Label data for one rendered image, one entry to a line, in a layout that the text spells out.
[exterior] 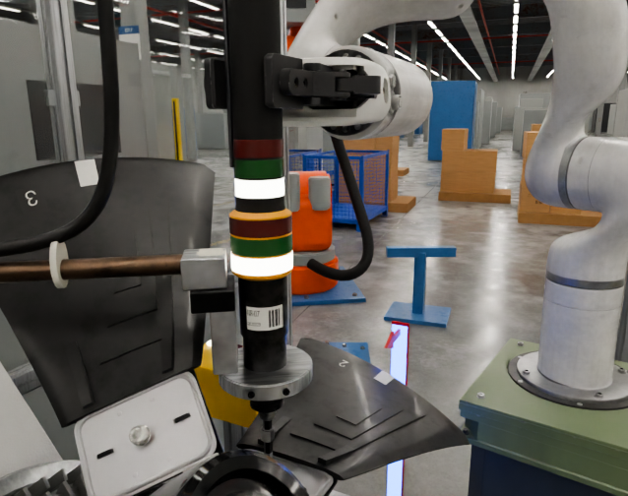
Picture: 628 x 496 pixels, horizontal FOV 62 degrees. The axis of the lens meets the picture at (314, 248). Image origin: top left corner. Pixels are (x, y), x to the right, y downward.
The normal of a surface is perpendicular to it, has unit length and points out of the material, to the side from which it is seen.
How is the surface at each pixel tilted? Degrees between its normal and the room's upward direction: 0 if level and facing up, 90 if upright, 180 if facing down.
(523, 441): 90
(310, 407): 7
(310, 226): 90
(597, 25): 100
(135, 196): 39
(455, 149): 90
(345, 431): 12
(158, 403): 47
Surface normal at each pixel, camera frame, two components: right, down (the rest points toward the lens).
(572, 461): -0.58, 0.21
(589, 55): -0.40, 0.48
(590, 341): -0.15, 0.23
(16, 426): 0.68, -0.55
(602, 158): -0.73, -0.30
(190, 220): 0.22, -0.65
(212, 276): 0.15, 0.24
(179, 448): -0.07, -0.48
